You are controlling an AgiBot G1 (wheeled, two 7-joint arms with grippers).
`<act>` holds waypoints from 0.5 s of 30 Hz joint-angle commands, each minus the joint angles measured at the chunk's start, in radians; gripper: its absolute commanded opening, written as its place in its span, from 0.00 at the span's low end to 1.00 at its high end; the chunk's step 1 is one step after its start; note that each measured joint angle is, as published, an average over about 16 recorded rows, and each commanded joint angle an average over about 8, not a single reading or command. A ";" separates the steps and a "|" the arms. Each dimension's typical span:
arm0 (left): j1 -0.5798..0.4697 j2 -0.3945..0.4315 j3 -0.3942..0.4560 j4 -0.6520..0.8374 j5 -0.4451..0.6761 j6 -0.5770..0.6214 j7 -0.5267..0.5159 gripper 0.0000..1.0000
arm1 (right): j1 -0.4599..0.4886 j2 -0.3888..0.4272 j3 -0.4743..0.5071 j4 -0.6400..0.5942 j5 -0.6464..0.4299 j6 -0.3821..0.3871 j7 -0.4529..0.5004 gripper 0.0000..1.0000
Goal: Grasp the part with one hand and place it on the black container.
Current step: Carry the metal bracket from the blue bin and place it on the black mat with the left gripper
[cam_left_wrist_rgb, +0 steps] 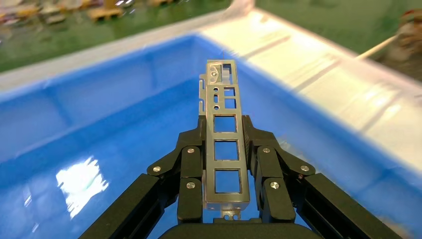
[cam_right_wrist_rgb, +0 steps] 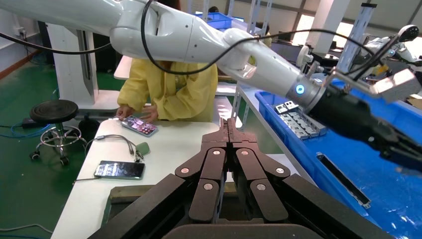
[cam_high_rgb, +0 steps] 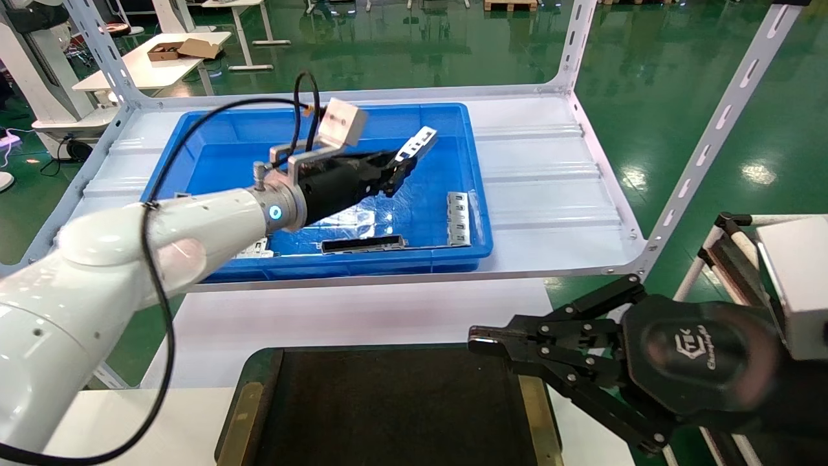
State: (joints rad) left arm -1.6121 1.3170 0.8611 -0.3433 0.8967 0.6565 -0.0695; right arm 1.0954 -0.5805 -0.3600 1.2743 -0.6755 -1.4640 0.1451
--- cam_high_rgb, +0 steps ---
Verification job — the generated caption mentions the white metal shelf rack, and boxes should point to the white metal shelf rack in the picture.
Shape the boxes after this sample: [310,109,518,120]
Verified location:
[0,0,803,390]

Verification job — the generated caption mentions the white tube trolley frame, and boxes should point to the white tube trolley frame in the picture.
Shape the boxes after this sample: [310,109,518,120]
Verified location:
[673,212,828,311]

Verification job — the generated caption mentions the silver metal part square holes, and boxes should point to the silver metal part square holes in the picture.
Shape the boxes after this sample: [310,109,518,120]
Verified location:
[395,126,438,164]

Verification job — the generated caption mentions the white desk with metal legs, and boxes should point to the white desk with metal legs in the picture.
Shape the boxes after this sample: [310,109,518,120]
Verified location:
[202,0,292,71]

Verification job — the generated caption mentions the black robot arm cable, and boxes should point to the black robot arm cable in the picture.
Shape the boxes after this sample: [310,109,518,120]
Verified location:
[0,70,322,466]

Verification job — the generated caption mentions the silver metal part dark opening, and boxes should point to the silver metal part dark opening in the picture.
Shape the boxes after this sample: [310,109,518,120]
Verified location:
[321,234,407,254]

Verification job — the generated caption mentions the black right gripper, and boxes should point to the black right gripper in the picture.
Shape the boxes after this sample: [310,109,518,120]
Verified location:
[469,274,828,455]

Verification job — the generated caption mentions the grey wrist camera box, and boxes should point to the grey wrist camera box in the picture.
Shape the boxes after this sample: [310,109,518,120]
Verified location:
[317,97,368,148]
[756,217,828,361]

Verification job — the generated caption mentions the brown cardboard box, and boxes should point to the brown cardboard box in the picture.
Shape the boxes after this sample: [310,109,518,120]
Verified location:
[147,38,223,63]

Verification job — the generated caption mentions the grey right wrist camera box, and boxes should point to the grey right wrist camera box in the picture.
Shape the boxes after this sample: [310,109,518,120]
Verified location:
[756,217,828,361]

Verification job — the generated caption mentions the silver camera mount bracket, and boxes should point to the silver camera mount bracket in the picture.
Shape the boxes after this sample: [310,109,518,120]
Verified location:
[252,144,342,190]

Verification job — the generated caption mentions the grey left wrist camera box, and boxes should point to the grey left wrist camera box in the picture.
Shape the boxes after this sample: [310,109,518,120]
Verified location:
[317,97,368,148]

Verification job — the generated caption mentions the blue plastic bin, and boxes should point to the blue plastic bin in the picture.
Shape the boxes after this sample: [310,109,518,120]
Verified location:
[141,104,494,284]

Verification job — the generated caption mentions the silver metal part with tabs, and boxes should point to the silver metal part with tabs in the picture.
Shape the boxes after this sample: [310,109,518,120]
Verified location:
[446,192,471,247]

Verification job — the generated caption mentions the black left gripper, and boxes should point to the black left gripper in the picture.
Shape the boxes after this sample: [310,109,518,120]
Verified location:
[300,148,419,226]

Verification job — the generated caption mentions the white work table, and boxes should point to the white work table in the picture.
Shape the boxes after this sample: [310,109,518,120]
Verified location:
[71,31,232,96]

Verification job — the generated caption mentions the thin black power cable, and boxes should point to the thin black power cable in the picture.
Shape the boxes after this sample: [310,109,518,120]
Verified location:
[39,133,95,177]

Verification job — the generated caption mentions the white machine with black head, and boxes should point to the white machine with black head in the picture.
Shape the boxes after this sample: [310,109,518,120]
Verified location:
[0,0,120,140]

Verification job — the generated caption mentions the black container tray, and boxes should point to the black container tray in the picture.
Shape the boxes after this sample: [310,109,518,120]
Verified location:
[215,345,563,466]

